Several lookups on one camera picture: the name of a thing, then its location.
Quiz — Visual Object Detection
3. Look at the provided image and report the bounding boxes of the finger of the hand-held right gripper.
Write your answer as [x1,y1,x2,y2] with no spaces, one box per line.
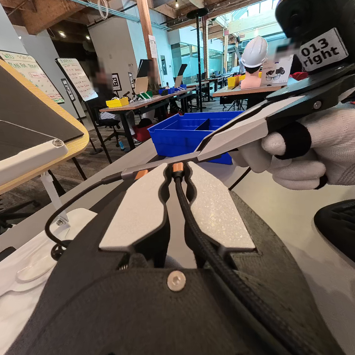
[195,116,271,163]
[208,96,305,139]

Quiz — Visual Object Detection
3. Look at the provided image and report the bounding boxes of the white product box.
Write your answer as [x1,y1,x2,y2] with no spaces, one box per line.
[261,56,295,87]

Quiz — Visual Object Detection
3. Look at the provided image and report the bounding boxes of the mannequin head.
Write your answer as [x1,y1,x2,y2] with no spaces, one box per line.
[240,70,264,90]

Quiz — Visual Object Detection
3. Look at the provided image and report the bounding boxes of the wooden beam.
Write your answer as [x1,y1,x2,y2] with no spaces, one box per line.
[136,0,162,79]

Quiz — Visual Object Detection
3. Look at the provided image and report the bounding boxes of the small blue desk bin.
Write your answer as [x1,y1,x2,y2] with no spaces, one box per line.
[158,84,187,96]

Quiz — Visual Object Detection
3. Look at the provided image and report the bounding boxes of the small dark grey usb hub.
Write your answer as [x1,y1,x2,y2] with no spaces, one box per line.
[43,165,168,261]

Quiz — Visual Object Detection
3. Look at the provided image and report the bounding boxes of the blue plastic bin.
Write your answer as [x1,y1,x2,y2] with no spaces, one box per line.
[147,111,246,166]

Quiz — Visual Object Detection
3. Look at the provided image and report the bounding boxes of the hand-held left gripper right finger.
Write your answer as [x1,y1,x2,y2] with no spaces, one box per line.
[184,163,256,262]

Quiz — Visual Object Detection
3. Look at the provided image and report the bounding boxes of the background office desk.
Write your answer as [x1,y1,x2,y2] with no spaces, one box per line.
[99,82,198,151]
[212,78,289,113]

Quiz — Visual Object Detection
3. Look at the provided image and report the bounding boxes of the white hard hat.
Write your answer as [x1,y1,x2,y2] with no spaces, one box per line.
[240,36,269,70]

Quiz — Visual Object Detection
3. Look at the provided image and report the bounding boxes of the black round-base pole stand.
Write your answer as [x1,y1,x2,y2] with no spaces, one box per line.
[186,7,211,112]

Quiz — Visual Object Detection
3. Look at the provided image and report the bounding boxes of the dark cloth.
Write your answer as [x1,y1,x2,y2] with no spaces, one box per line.
[314,199,355,265]

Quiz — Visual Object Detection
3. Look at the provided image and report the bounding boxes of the red storage crate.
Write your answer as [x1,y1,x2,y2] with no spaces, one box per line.
[133,125,153,143]

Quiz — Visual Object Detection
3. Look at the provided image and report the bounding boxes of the person's right hand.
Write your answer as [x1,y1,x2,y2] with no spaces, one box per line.
[229,102,355,192]

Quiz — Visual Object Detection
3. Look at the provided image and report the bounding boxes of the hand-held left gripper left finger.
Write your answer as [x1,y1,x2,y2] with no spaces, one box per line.
[99,164,171,262]

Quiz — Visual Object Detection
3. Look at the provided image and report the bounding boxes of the white flip chart board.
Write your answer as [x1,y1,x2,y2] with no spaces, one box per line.
[56,57,112,165]
[0,50,65,106]

